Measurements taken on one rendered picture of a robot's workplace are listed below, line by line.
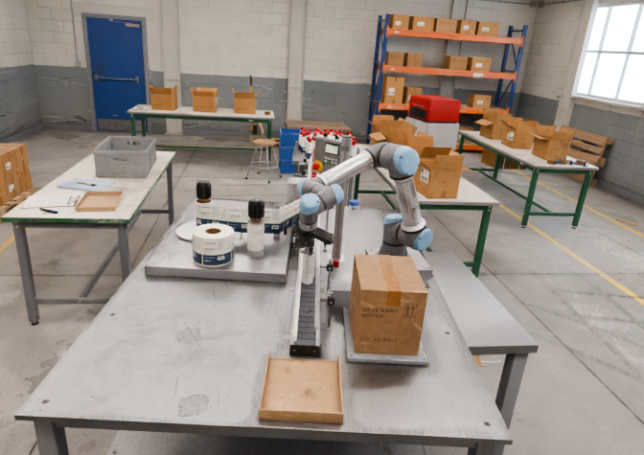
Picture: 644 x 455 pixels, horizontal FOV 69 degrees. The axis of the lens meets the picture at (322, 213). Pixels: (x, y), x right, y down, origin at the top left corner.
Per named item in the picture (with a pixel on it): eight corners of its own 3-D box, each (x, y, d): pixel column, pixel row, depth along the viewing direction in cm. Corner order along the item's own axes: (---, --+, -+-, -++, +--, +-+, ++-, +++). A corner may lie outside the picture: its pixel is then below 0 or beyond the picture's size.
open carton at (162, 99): (147, 110, 720) (145, 85, 707) (154, 105, 764) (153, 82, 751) (173, 111, 723) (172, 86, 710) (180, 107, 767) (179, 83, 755)
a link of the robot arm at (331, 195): (326, 178, 191) (305, 190, 186) (343, 185, 183) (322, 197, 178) (330, 194, 195) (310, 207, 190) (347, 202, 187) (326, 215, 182)
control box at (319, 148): (322, 169, 255) (325, 133, 248) (349, 174, 246) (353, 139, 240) (311, 171, 247) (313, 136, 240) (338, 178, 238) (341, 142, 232)
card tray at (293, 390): (268, 357, 172) (268, 349, 170) (338, 361, 172) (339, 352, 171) (258, 420, 144) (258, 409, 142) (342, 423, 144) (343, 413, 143)
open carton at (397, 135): (375, 162, 497) (379, 126, 485) (415, 162, 506) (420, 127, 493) (386, 171, 462) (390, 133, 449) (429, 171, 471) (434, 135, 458)
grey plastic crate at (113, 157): (111, 159, 428) (109, 135, 421) (157, 160, 436) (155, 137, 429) (94, 177, 373) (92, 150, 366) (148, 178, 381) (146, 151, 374)
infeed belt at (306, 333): (306, 207, 329) (306, 201, 327) (317, 207, 329) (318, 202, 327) (292, 352, 174) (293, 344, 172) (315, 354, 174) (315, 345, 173)
